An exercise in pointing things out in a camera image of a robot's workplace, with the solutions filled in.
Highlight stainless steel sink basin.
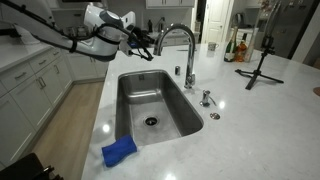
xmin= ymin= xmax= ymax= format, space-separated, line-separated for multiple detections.
xmin=114 ymin=69 xmax=205 ymax=147

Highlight white wall cabinets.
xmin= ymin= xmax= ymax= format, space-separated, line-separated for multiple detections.
xmin=145 ymin=0 xmax=196 ymax=10

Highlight black sink drain strainer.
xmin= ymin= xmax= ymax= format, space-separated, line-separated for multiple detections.
xmin=143 ymin=115 xmax=161 ymax=128

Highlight patterned mug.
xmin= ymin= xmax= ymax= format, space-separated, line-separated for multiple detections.
xmin=207 ymin=41 xmax=219 ymax=52

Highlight chrome soap dispenser pump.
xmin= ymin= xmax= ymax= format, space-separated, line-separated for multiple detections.
xmin=199 ymin=89 xmax=218 ymax=108

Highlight stainless steel refrigerator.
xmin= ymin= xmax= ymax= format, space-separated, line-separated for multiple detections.
xmin=263 ymin=0 xmax=316 ymax=59

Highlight orange bottle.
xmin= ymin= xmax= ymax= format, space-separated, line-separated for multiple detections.
xmin=234 ymin=39 xmax=248 ymax=63

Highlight white cabinets beside oven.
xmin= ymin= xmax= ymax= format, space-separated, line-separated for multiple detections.
xmin=66 ymin=53 xmax=109 ymax=83

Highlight chrome gooseneck faucet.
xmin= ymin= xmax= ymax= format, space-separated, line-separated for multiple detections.
xmin=152 ymin=23 xmax=197 ymax=90

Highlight blue cloth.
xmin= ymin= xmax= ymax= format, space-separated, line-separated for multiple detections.
xmin=101 ymin=134 xmax=138 ymax=168

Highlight black camera tripod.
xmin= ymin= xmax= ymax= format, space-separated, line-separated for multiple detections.
xmin=234 ymin=0 xmax=285 ymax=91

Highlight black equipment stand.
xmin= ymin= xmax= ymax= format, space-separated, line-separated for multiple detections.
xmin=0 ymin=152 xmax=64 ymax=180

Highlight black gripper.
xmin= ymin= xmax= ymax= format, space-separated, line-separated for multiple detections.
xmin=126 ymin=24 xmax=156 ymax=56

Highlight dark green champagne bottle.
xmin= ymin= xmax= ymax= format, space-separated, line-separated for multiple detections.
xmin=223 ymin=26 xmax=238 ymax=63

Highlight long white base cabinets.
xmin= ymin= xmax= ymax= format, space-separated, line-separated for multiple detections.
xmin=0 ymin=46 xmax=73 ymax=169

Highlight white carton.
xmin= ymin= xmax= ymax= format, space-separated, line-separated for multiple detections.
xmin=244 ymin=28 xmax=260 ymax=63

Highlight white door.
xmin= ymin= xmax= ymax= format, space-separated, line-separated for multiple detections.
xmin=201 ymin=0 xmax=234 ymax=44

